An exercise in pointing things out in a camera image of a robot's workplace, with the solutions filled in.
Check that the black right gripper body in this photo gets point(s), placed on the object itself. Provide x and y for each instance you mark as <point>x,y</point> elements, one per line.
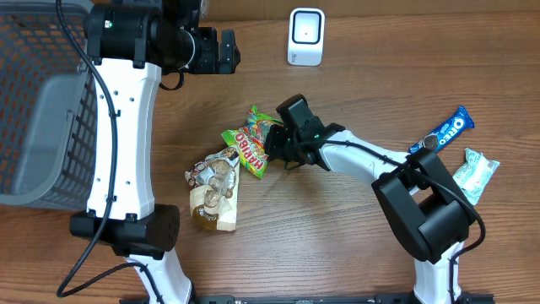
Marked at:
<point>278,143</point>

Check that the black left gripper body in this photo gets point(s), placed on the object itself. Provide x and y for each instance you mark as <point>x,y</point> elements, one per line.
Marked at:
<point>206,52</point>

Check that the green Haribo gummy bag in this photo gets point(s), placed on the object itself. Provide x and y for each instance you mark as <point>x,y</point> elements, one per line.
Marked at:
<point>250,140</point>

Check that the brown clear snack bag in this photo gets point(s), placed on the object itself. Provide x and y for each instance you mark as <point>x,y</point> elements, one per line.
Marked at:
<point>214,194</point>

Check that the blue Oreo cookie pack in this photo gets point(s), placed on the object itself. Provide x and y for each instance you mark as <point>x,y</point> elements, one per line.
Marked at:
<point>446,132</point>

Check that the teal snack packet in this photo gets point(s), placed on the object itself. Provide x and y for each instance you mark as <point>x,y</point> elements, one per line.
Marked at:
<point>474,175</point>

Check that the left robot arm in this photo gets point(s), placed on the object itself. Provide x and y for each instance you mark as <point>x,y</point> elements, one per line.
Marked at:
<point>130,46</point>

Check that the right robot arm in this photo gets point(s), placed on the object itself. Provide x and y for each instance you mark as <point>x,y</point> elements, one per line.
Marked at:
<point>428,213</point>

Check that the white barcode scanner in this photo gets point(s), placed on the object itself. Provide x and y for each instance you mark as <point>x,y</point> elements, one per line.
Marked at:
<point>306,37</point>

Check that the grey plastic mesh basket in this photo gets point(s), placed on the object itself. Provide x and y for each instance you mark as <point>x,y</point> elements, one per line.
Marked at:
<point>48,112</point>

